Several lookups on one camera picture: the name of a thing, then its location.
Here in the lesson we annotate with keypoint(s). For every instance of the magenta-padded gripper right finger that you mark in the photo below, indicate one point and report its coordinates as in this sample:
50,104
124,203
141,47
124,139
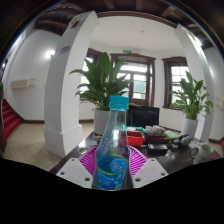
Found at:
140,163

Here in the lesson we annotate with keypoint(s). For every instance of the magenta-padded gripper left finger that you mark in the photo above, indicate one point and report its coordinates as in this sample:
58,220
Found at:
85,165

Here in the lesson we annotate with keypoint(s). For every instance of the clear bottle with blue label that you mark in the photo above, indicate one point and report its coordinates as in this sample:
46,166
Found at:
113,166

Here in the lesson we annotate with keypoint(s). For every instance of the flat black device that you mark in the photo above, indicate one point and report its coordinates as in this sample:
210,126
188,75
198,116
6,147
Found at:
157,148

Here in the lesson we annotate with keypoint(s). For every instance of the red box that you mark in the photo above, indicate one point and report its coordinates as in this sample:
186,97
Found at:
136,139

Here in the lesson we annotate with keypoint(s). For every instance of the green box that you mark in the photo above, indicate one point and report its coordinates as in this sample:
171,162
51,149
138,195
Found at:
135,129

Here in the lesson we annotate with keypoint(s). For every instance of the brown box of white packets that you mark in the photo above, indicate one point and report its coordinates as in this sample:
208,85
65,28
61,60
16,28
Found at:
155,132

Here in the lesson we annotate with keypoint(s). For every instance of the light green flat pad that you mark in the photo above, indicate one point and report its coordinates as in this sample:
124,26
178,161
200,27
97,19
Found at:
172,134

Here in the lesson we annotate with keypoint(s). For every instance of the leafy plant in white pot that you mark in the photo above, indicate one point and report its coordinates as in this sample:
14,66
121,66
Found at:
189,127
101,121

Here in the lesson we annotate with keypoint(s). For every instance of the black office chair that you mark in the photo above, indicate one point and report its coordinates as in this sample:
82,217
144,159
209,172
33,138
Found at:
143,116

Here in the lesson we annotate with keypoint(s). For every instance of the white mug with dark dots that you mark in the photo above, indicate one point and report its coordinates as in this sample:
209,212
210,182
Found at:
203,155

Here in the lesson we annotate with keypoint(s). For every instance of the dark wooden glazed double door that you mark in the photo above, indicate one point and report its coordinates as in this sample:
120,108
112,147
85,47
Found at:
140,83

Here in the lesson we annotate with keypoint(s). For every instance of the flat round red coaster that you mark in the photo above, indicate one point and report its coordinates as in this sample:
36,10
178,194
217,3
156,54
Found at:
222,146

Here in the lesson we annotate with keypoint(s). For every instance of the red carpeted staircase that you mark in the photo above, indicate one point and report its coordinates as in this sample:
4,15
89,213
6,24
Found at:
10,118

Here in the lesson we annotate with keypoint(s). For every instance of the dark-framed window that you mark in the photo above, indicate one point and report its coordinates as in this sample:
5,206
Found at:
89,56
178,80

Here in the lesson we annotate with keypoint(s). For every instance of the green exit sign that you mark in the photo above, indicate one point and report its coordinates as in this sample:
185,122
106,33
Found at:
126,51

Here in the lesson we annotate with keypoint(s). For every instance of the white wall heater unit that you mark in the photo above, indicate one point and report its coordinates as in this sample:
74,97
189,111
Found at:
21,83

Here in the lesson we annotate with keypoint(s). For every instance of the glowing wall lamp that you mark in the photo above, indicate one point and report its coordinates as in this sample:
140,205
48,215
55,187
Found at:
50,54

